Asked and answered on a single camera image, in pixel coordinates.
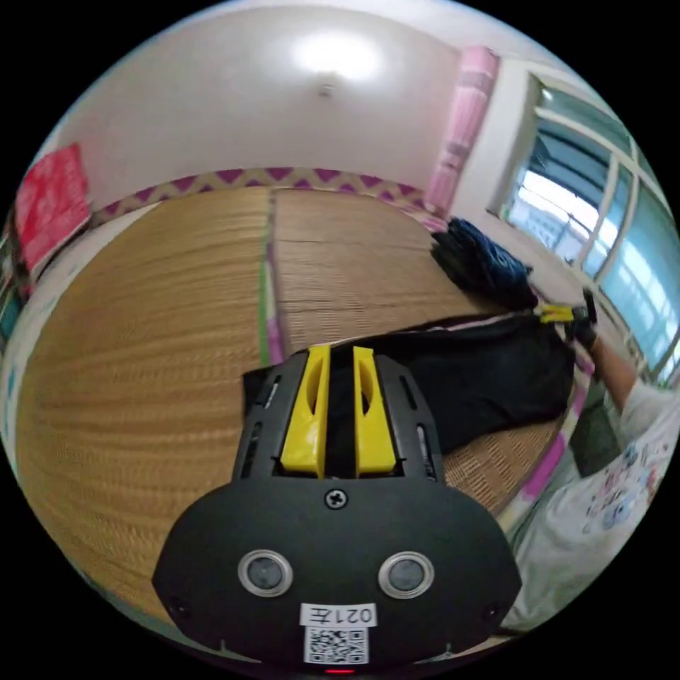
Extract pile of clothes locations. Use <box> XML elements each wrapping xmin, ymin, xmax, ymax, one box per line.
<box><xmin>430</xmin><ymin>217</ymin><xmax>534</xmax><ymax>309</ymax></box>

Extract person's body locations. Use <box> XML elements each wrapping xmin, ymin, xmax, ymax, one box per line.
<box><xmin>499</xmin><ymin>371</ymin><xmax>674</xmax><ymax>636</ymax></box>

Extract ceiling lamp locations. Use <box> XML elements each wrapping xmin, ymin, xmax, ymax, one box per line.
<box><xmin>289</xmin><ymin>29</ymin><xmax>386</xmax><ymax>96</ymax></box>

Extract red wall hanging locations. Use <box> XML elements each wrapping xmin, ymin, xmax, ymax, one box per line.
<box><xmin>13</xmin><ymin>142</ymin><xmax>92</xmax><ymax>272</ymax></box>

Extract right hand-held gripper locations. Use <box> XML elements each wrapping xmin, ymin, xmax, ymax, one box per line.
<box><xmin>538</xmin><ymin>288</ymin><xmax>600</xmax><ymax>330</ymax></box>

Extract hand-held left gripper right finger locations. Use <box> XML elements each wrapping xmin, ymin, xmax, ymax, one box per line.
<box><xmin>352</xmin><ymin>346</ymin><xmax>398</xmax><ymax>475</ymax></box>

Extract black pants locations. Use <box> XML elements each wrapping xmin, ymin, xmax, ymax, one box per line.
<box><xmin>242</xmin><ymin>312</ymin><xmax>578</xmax><ymax>453</ymax></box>

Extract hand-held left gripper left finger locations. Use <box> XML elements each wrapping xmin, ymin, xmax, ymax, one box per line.
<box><xmin>280</xmin><ymin>345</ymin><xmax>332</xmax><ymax>475</ymax></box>

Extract pink curtain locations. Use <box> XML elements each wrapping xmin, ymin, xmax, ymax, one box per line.
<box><xmin>424</xmin><ymin>45</ymin><xmax>502</xmax><ymax>216</ymax></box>

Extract person's right forearm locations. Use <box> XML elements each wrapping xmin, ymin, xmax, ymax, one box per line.
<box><xmin>590</xmin><ymin>339</ymin><xmax>641</xmax><ymax>400</ymax></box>

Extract window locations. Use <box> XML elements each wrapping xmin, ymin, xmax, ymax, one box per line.
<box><xmin>491</xmin><ymin>63</ymin><xmax>680</xmax><ymax>394</ymax></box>

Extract bed with woven mat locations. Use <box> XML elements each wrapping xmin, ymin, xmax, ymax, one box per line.
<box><xmin>9</xmin><ymin>167</ymin><xmax>591</xmax><ymax>628</ymax></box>

